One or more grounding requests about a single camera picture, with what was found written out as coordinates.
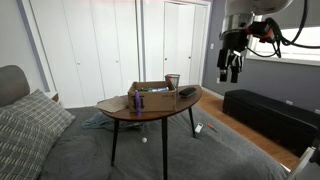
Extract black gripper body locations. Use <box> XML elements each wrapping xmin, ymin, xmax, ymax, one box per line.
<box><xmin>222</xmin><ymin>29</ymin><xmax>250</xmax><ymax>53</ymax></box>

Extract cardboard box with arrow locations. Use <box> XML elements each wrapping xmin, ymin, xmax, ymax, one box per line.
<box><xmin>127</xmin><ymin>80</ymin><xmax>178</xmax><ymax>113</ymax></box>

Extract blue green items in box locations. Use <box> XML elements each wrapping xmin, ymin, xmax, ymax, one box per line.
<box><xmin>137</xmin><ymin>86</ymin><xmax>170</xmax><ymax>93</ymax></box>

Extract black glasses case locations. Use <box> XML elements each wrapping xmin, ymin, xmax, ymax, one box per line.
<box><xmin>178</xmin><ymin>86</ymin><xmax>198</xmax><ymax>99</ymax></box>

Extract oval wooden side table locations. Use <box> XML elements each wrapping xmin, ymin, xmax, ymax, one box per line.
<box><xmin>99</xmin><ymin>84</ymin><xmax>204</xmax><ymax>180</ymax></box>

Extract black bench ottoman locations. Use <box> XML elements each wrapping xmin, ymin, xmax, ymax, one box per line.
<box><xmin>222</xmin><ymin>88</ymin><xmax>320</xmax><ymax>158</ymax></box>

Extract white remote control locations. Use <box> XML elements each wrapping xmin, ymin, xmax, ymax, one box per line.
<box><xmin>194</xmin><ymin>122</ymin><xmax>204</xmax><ymax>134</ymax></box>

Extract purple bottle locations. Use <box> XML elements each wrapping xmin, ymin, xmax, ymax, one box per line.
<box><xmin>134</xmin><ymin>90</ymin><xmax>143</xmax><ymax>118</ymax></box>

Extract grey rug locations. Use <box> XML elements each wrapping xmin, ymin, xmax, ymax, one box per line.
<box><xmin>37</xmin><ymin>105</ymin><xmax>290</xmax><ymax>180</ymax></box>

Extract brown paper sheet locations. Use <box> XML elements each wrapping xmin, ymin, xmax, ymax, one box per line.
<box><xmin>96</xmin><ymin>95</ymin><xmax>130</xmax><ymax>114</ymax></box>

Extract blue grey crumpled cloth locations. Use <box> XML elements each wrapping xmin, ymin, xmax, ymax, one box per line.
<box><xmin>81</xmin><ymin>111</ymin><xmax>116</xmax><ymax>130</ymax></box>

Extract grey plaid pillow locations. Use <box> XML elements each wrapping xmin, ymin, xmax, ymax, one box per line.
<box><xmin>0</xmin><ymin>88</ymin><xmax>76</xmax><ymax>148</ymax></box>

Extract grey upholstered headboard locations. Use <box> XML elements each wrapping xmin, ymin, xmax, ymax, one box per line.
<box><xmin>0</xmin><ymin>64</ymin><xmax>31</xmax><ymax>108</ymax></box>

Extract grey dashed pattern pillow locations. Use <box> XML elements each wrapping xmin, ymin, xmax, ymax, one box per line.
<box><xmin>0</xmin><ymin>109</ymin><xmax>57</xmax><ymax>180</ymax></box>

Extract wrist camera with red mount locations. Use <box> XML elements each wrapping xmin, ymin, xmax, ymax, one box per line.
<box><xmin>245</xmin><ymin>17</ymin><xmax>283</xmax><ymax>44</ymax></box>

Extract orange handled screwdriver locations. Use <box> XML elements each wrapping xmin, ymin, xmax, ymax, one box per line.
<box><xmin>206</xmin><ymin>123</ymin><xmax>220</xmax><ymax>134</ymax></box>

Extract window with white frame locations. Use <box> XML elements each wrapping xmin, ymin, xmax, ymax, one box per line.
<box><xmin>245</xmin><ymin>14</ymin><xmax>320</xmax><ymax>67</ymax></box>

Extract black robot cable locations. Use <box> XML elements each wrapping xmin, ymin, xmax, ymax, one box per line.
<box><xmin>246</xmin><ymin>0</ymin><xmax>320</xmax><ymax>59</ymax></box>

